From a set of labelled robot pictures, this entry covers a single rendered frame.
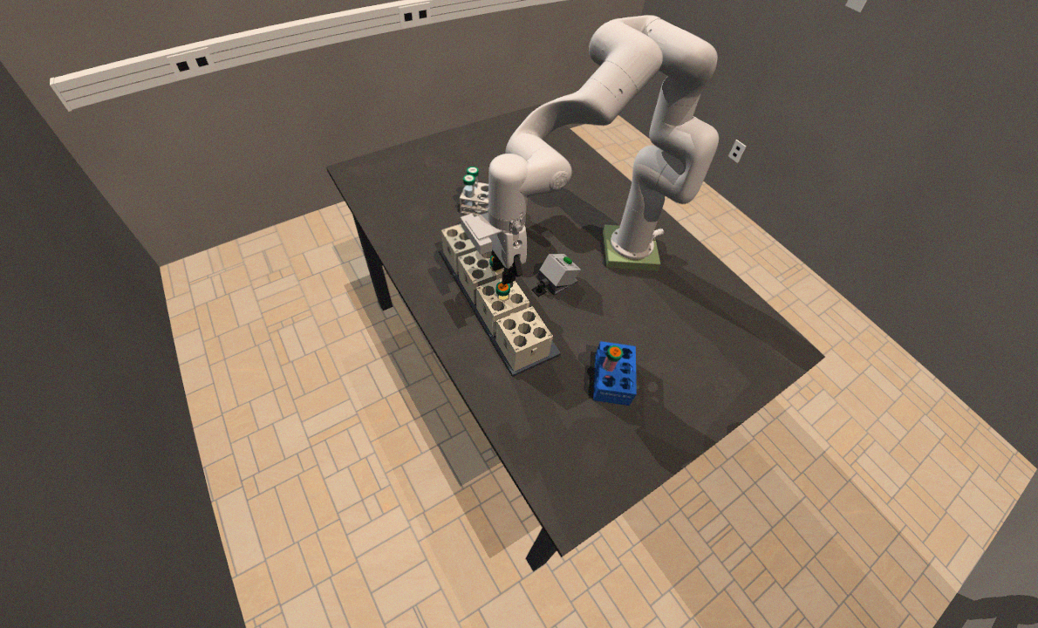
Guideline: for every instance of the blue tube rack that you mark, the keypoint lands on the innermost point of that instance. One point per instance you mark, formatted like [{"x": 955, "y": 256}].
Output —
[{"x": 615, "y": 393}]

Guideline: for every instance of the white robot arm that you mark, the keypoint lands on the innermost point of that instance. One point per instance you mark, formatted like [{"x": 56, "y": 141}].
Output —
[{"x": 629, "y": 60}]

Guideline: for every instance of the cream bucket adapter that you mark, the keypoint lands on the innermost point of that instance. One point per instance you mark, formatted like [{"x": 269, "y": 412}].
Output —
[
  {"x": 491, "y": 308},
  {"x": 474, "y": 271},
  {"x": 453, "y": 247},
  {"x": 523, "y": 338}
]

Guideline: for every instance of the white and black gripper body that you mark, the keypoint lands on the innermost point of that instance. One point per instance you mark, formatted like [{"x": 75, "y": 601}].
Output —
[{"x": 507, "y": 244}]

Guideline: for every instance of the cream tube rack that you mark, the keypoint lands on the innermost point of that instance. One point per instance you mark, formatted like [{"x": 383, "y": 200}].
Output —
[{"x": 466, "y": 209}]

